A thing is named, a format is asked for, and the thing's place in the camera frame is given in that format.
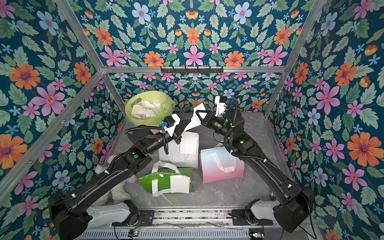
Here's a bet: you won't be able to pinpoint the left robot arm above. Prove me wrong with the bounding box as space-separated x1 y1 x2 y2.
49 120 191 240

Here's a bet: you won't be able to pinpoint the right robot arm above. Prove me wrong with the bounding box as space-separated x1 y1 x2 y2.
194 99 315 233

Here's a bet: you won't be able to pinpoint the green plastic bin liner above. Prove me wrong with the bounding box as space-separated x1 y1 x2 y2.
125 91 176 126

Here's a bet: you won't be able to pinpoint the torn paper pieces in bin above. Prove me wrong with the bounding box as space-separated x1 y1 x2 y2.
130 100 161 119

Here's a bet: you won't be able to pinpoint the pink blue gradient tote bag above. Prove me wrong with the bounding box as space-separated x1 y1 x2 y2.
200 147 245 184

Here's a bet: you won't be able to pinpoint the black hook rack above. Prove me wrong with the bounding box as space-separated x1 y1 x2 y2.
160 67 224 75

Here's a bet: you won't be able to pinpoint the receipt on green bag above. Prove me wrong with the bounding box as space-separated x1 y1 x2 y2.
170 175 191 194

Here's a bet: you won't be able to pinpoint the green white tote bag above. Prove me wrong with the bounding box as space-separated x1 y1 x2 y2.
138 161 194 197

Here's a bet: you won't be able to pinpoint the white plush toy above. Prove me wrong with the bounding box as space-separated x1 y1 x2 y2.
92 155 138 207

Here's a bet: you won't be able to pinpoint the aluminium crossbar rear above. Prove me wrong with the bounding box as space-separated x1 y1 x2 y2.
102 66 287 74

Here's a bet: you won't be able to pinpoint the aluminium crossbar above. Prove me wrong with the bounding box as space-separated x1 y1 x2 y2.
102 66 287 74
1 71 104 206

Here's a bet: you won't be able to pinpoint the aluminium crossbar left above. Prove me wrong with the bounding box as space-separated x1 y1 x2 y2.
1 71 104 206

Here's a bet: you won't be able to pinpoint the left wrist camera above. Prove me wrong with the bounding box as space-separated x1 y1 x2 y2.
161 116 176 128

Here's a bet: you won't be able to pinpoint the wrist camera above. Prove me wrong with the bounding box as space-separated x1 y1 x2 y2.
215 96 231 118
161 116 176 128

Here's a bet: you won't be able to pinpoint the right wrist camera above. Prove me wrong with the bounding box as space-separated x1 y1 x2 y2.
215 96 231 118

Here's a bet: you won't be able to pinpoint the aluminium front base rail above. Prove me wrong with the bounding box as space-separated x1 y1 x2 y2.
70 206 319 230

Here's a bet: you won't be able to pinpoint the white perforated cable tray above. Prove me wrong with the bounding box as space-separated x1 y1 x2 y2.
77 229 251 240

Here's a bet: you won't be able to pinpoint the aluminium frame post right rear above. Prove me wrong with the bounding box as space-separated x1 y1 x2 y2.
264 0 327 119

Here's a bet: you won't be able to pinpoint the aluminium frame post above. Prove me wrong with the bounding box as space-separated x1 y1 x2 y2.
264 0 327 119
56 1 126 117

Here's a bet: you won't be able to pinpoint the aluminium frame post left rear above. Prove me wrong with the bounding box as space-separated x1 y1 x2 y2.
56 1 126 117

